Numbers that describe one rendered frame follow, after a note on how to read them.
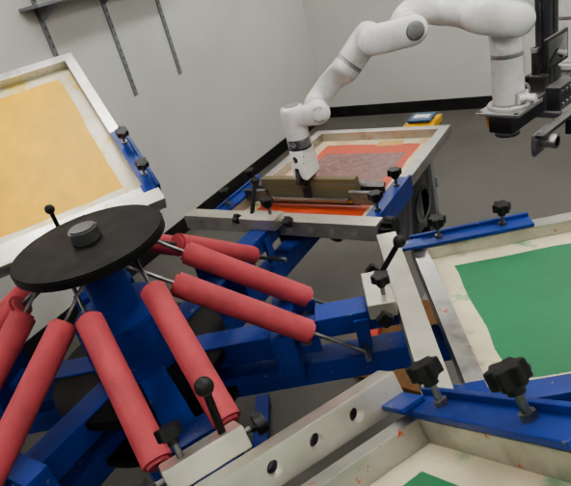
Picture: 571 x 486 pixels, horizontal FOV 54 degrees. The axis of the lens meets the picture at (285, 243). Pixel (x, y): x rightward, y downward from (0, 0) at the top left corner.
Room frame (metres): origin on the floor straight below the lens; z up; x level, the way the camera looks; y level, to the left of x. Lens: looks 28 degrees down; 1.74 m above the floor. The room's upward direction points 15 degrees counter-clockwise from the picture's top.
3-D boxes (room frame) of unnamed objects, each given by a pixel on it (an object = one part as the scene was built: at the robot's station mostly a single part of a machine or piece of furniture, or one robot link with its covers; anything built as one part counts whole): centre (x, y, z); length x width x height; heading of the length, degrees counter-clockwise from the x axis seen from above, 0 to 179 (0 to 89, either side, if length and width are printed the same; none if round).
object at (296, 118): (1.69, -0.16, 1.25); 0.15 x 0.10 x 0.11; 86
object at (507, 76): (1.64, -0.80, 1.21); 0.16 x 0.13 x 0.15; 36
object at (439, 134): (1.87, -0.26, 0.97); 0.79 x 0.58 x 0.04; 143
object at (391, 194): (1.52, -0.33, 0.98); 0.30 x 0.05 x 0.07; 143
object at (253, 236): (1.43, 0.08, 1.02); 0.17 x 0.06 x 0.05; 143
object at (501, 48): (1.64, -0.79, 1.37); 0.13 x 0.10 x 0.16; 176
